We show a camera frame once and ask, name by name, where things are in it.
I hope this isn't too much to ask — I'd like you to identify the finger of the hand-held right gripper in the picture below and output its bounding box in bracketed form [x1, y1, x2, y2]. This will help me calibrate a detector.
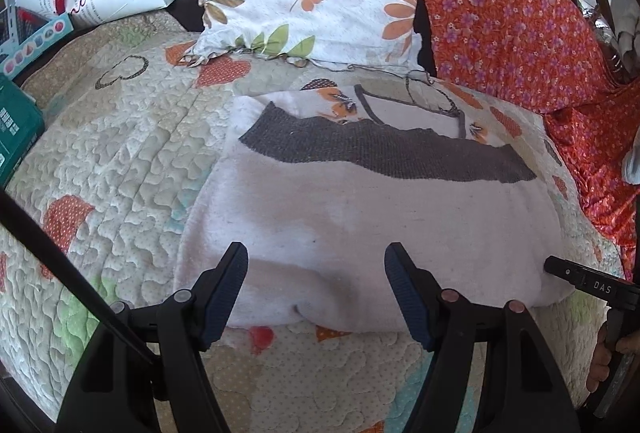
[544, 255, 583, 288]

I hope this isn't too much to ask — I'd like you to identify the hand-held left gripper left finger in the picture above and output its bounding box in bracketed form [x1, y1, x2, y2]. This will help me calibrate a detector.
[55, 242, 249, 433]

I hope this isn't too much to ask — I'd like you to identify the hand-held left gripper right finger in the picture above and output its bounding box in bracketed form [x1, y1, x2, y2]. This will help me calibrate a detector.
[384, 242, 583, 433]

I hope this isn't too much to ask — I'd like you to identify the white sweater with grey trim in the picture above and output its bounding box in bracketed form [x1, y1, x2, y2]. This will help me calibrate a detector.
[174, 83, 576, 331]

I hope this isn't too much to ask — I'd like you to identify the person's right hand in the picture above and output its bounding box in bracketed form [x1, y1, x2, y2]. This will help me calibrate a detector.
[585, 323, 640, 394]

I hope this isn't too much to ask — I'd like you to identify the patchwork quilt with orange hearts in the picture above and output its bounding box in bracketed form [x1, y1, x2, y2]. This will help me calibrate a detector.
[0, 10, 626, 433]

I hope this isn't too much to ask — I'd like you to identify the orange floral pillow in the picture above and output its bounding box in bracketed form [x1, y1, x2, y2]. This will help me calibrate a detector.
[415, 0, 640, 269]

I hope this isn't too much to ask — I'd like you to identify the dark cloth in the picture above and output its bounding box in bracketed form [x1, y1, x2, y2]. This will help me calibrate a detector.
[415, 0, 440, 76]

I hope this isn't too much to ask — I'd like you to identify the green cardboard box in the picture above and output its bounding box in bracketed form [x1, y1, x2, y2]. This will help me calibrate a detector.
[0, 75, 46, 188]

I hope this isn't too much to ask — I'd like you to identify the light blue box with shapes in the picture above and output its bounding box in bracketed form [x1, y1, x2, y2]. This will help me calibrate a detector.
[0, 13, 76, 81]

